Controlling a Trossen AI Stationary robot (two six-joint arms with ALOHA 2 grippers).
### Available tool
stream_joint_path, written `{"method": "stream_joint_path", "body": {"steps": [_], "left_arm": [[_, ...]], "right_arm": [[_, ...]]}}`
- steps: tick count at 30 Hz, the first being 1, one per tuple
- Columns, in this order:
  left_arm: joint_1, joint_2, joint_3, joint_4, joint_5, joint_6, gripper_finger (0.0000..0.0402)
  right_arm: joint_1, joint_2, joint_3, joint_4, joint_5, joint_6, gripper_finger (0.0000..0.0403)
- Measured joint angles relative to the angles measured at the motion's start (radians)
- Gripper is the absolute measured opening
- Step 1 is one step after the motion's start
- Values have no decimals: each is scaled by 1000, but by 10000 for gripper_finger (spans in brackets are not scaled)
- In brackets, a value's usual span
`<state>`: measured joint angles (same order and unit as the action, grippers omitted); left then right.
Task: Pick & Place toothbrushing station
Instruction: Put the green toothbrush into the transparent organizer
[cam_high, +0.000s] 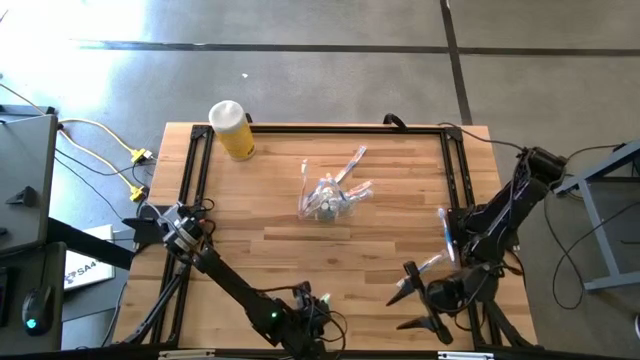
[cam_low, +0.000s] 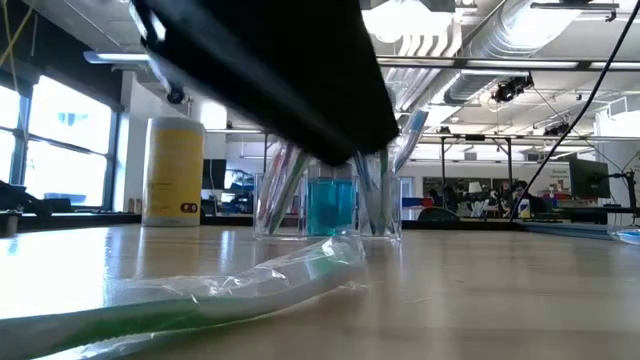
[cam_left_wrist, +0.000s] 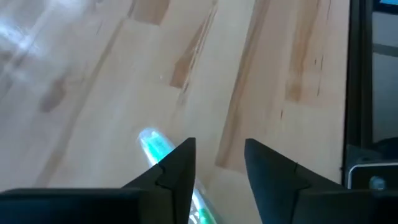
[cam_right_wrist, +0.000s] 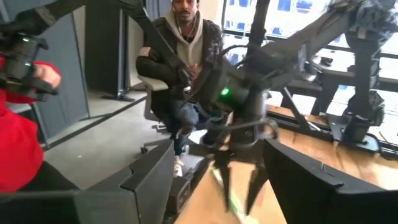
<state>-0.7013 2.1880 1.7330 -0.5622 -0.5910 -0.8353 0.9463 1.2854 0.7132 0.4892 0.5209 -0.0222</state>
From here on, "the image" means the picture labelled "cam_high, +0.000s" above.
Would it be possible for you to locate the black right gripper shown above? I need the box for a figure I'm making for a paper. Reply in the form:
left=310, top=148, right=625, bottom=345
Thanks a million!
left=385, top=260, right=501, bottom=346

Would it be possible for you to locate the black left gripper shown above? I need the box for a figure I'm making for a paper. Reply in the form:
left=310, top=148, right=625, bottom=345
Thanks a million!
left=284, top=280, right=338, bottom=360

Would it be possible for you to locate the dark blue toothbrush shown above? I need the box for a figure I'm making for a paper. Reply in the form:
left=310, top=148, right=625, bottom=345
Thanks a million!
left=396, top=251, right=451, bottom=290

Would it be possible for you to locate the clear acrylic organizer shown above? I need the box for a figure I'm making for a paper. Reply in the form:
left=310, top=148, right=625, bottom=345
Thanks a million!
left=298, top=185, right=362, bottom=222

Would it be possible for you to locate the yellow wipes canister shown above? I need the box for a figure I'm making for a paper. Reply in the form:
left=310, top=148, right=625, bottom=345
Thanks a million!
left=208, top=99, right=257, bottom=162

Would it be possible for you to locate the blue-grey metal table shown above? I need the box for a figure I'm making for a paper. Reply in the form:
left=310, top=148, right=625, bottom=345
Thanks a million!
left=552, top=138, right=640, bottom=294

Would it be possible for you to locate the white printed box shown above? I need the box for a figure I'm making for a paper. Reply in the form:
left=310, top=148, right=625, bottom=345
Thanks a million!
left=63, top=224, right=117, bottom=292

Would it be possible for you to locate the black diagonal bar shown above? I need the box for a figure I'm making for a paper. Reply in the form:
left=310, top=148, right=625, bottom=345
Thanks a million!
left=47, top=217, right=136, bottom=271

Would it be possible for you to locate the black computer mouse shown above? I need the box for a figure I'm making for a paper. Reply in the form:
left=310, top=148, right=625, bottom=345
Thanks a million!
left=21, top=285, right=54, bottom=337

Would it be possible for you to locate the dark mouse pad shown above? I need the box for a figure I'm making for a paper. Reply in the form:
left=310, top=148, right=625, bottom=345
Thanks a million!
left=0, top=242, right=67, bottom=354

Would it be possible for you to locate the grey desk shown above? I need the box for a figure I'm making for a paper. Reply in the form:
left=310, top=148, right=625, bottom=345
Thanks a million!
left=0, top=112, right=60, bottom=254

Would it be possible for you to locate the silver metal bracket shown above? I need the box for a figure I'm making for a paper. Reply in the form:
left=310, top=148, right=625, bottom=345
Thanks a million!
left=158, top=349, right=216, bottom=360
left=437, top=351, right=495, bottom=360

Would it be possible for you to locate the black floor cable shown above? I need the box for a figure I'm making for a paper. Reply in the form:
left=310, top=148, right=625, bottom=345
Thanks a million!
left=549, top=199, right=640, bottom=311

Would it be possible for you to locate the black aluminium table frame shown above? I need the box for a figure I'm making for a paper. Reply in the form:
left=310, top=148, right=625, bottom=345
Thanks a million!
left=119, top=122, right=539, bottom=351

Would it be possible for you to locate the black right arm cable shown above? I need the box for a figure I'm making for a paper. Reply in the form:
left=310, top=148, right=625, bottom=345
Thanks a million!
left=437, top=121, right=526, bottom=152

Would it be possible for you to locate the black clamp handle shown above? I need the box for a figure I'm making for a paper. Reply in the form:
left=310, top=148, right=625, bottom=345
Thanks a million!
left=382, top=112, right=409, bottom=130

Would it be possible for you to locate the yellow cable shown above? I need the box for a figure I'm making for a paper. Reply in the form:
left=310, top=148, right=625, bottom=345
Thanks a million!
left=0, top=82, right=151, bottom=204

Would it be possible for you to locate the black triangular bracket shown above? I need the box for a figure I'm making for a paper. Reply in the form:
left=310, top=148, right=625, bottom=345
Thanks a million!
left=4, top=185, right=39, bottom=207

